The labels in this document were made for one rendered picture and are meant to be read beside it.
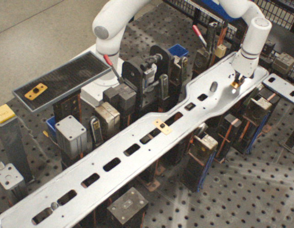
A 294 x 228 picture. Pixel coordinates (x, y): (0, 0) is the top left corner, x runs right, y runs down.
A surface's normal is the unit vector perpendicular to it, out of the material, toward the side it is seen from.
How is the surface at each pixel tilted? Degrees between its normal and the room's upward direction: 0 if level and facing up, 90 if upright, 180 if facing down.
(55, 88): 0
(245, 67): 90
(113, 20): 68
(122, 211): 0
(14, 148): 90
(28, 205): 0
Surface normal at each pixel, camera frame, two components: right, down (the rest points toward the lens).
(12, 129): 0.70, 0.58
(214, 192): 0.09, -0.65
